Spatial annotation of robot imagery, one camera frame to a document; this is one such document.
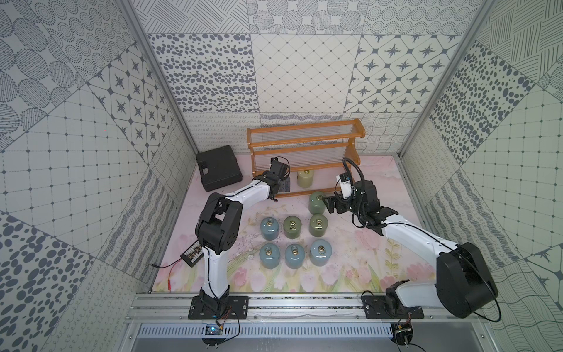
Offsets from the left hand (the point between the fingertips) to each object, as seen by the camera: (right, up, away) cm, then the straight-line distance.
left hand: (284, 182), depth 98 cm
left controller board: (-23, -48, -27) cm, 60 cm away
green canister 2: (+14, -16, -12) cm, 25 cm away
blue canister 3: (+4, -26, -20) cm, 33 cm away
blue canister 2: (+14, -24, -20) cm, 34 cm away
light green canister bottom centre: (+10, +2, +3) cm, 10 cm away
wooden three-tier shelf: (+20, +14, +22) cm, 33 cm away
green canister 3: (+14, -9, -6) cm, 18 cm away
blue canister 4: (-6, -18, -13) cm, 23 cm away
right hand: (+21, -6, -10) cm, 24 cm away
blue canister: (-5, -26, -20) cm, 33 cm away
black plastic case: (-35, +7, +13) cm, 38 cm away
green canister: (+3, -17, -14) cm, 22 cm away
